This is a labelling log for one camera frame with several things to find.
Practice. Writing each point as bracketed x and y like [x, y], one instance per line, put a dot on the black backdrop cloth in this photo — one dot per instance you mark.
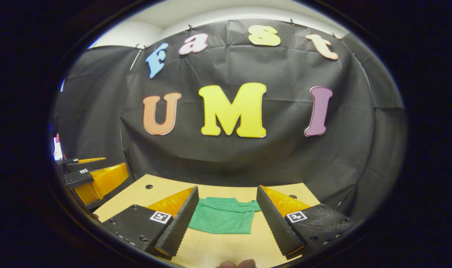
[248, 160]

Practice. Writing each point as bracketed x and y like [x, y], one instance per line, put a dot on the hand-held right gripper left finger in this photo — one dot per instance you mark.
[181, 223]

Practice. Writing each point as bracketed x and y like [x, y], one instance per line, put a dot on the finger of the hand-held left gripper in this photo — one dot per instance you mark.
[86, 165]
[103, 182]

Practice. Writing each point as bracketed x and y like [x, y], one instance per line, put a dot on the green T-shirt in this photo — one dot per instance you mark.
[222, 219]

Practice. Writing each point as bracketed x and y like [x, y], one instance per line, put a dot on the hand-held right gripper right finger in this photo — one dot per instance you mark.
[274, 223]

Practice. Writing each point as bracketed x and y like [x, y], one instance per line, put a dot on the white and red sign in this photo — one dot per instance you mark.
[57, 149]

